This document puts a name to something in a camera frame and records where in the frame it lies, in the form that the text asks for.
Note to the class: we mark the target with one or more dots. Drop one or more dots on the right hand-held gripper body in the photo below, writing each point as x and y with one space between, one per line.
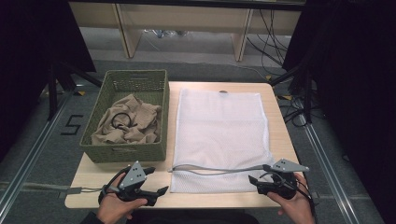
285 166

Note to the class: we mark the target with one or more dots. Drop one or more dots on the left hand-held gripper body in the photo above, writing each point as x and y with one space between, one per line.
132 177

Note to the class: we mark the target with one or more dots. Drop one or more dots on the green woven basket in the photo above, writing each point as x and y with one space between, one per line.
124 154

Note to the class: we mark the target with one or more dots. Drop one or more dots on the beige garment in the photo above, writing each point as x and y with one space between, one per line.
144 116

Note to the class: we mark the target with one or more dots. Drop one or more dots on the white mesh laundry bag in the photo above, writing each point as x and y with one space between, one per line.
218 124

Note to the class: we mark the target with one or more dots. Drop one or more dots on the person's left hand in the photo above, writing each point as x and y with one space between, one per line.
112 210

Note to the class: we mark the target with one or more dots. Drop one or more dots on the person's right hand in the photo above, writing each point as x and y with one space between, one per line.
297 208

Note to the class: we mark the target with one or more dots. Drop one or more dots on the person's dark clothing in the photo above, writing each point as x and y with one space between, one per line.
193 218

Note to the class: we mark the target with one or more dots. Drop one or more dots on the yellow tape marker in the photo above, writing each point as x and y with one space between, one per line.
81 93
269 77
287 97

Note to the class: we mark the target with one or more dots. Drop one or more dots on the black metal stand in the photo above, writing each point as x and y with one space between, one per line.
52 93
308 93

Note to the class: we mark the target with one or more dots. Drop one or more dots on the black curtain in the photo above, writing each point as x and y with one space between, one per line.
355 77
28 62

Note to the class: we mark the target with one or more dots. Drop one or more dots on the clear plastic wrap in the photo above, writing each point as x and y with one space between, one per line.
166 33

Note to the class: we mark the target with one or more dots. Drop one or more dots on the light wooden shelf unit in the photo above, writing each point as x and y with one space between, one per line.
186 18

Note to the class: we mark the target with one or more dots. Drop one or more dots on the aluminium floor rail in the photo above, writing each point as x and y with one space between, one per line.
28 161
330 174

